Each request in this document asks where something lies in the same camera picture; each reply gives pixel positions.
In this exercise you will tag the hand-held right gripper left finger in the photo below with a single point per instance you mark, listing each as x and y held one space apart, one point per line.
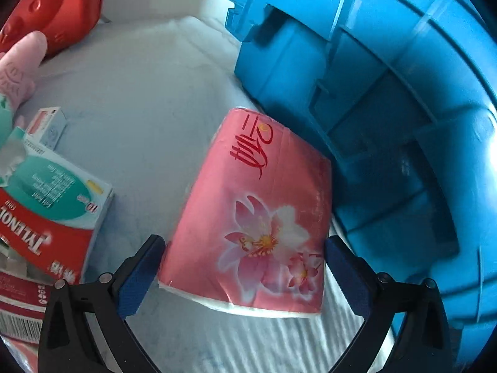
136 279

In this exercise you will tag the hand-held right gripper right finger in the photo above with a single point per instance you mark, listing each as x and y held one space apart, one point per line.
349 276

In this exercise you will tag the pink floral tissue pack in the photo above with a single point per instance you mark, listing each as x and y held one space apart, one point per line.
252 217

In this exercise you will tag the blue plastic storage bin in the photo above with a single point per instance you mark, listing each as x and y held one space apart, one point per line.
388 105

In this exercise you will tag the red and green medicine box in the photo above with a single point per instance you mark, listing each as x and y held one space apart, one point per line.
50 209

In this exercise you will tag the red barcode box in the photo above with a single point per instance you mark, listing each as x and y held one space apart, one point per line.
19 303

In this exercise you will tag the small white carton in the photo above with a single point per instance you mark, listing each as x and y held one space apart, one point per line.
48 128

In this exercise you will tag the pink plush toy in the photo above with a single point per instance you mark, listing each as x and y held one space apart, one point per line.
19 74

